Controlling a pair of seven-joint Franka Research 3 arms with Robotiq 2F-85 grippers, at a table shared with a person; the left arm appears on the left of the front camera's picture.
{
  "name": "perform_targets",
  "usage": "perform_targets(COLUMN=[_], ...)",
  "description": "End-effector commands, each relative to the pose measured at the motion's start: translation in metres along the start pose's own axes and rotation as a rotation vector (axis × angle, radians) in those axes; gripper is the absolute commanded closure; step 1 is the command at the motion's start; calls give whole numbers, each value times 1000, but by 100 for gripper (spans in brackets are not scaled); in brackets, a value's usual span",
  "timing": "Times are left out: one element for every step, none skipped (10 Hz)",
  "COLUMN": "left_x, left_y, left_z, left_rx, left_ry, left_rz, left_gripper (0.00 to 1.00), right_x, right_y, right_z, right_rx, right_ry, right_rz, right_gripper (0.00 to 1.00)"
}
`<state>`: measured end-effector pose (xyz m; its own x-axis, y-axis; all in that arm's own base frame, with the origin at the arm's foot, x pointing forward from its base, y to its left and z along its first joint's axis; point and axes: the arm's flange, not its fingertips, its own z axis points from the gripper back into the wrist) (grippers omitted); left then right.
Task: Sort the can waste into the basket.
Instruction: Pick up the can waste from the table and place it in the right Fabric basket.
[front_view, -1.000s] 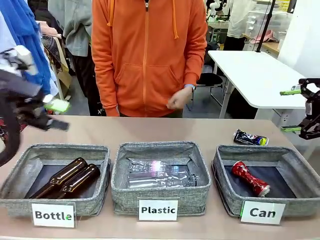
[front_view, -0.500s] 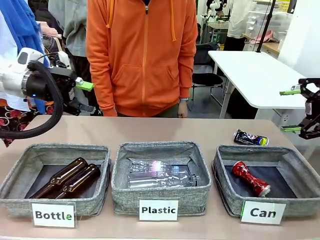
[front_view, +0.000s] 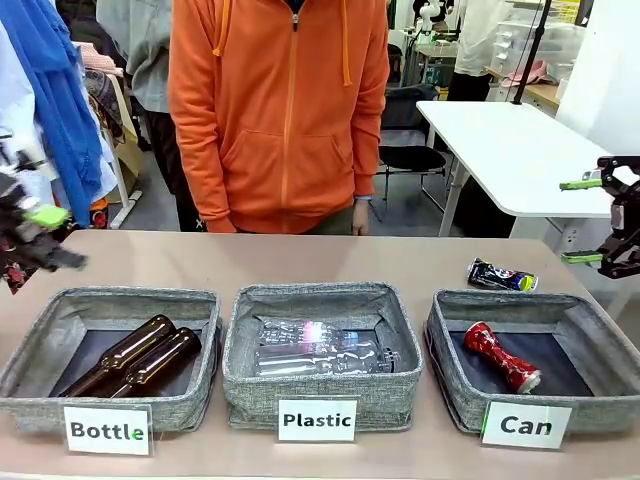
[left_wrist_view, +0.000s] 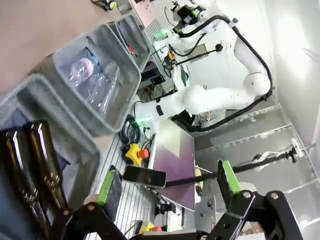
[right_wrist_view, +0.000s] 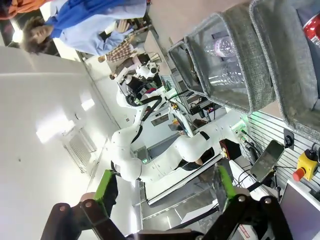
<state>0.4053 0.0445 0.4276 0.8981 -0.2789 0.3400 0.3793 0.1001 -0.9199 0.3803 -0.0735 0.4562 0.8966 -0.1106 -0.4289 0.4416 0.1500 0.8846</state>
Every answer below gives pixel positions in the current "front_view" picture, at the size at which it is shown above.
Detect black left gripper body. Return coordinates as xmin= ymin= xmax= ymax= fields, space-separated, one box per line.
xmin=0 ymin=169 xmax=66 ymax=284

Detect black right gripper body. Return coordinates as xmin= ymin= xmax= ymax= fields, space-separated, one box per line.
xmin=602 ymin=167 xmax=640 ymax=279

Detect crushed dark blue can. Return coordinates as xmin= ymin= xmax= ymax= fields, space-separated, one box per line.
xmin=467 ymin=257 xmax=540 ymax=293

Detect brown glass bottle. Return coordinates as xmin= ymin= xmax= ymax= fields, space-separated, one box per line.
xmin=60 ymin=313 xmax=177 ymax=399
xmin=110 ymin=326 xmax=203 ymax=399

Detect crushed red can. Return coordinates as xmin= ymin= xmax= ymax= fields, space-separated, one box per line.
xmin=462 ymin=320 xmax=543 ymax=395

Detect crushed clear plastic bottle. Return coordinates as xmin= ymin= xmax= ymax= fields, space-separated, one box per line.
xmin=253 ymin=339 xmax=402 ymax=377
xmin=258 ymin=318 xmax=362 ymax=351

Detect person's left forearm orange sleeve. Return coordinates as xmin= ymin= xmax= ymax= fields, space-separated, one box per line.
xmin=348 ymin=89 xmax=391 ymax=201

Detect person's right forearm orange sleeve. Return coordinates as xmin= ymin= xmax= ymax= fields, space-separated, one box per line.
xmin=168 ymin=94 xmax=236 ymax=235

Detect grey fabric basket Bottle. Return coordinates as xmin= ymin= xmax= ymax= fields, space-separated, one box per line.
xmin=0 ymin=285 xmax=224 ymax=435

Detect white Can label sign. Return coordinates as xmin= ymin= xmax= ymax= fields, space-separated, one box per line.
xmin=480 ymin=399 xmax=574 ymax=450

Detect grey fabric basket Can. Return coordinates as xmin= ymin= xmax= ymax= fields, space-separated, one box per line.
xmin=424 ymin=288 xmax=640 ymax=435

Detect grey fabric basket Plastic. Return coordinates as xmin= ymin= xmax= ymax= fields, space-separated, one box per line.
xmin=222 ymin=282 xmax=425 ymax=432

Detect person's left hand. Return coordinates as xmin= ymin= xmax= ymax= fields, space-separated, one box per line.
xmin=350 ymin=196 xmax=372 ymax=237

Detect white side table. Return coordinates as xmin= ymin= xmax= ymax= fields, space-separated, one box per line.
xmin=415 ymin=99 xmax=619 ymax=239

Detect white clothes rack leg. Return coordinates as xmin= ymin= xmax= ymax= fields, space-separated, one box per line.
xmin=102 ymin=124 xmax=145 ymax=230

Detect white hanging garment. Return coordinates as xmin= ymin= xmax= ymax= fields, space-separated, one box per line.
xmin=0 ymin=24 xmax=46 ymax=166

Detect blue hanging garment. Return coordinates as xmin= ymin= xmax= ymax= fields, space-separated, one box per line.
xmin=0 ymin=0 xmax=104 ymax=229

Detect pink cloth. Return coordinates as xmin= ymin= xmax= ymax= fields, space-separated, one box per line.
xmin=502 ymin=59 xmax=557 ymax=87

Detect patterned brown cloth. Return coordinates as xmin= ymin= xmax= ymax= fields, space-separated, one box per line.
xmin=82 ymin=67 xmax=132 ymax=146

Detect dark hanging garment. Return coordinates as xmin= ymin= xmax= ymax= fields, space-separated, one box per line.
xmin=142 ymin=109 xmax=201 ymax=232

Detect black stand pole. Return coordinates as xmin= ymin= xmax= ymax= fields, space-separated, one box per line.
xmin=512 ymin=0 xmax=551 ymax=106

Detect white plastic storage drawers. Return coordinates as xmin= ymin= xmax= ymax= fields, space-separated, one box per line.
xmin=489 ymin=19 xmax=586 ymax=71

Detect white Bottle label sign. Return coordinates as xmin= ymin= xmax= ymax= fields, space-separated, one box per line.
xmin=63 ymin=403 xmax=154 ymax=457

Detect black office chair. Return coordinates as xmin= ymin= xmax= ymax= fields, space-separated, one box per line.
xmin=377 ymin=83 xmax=451 ymax=221

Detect background person white shirt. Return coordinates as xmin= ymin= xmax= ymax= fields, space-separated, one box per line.
xmin=446 ymin=0 xmax=506 ymax=102

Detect grey hanging hoodie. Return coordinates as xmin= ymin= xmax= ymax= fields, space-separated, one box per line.
xmin=96 ymin=0 xmax=174 ymax=114

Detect person in orange hoodie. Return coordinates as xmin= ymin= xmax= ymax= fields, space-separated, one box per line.
xmin=168 ymin=0 xmax=391 ymax=236

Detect white Plastic label sign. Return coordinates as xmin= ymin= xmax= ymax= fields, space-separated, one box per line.
xmin=277 ymin=397 xmax=359 ymax=444

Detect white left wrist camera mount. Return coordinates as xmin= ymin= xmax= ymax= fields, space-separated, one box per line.
xmin=0 ymin=142 xmax=57 ymax=177

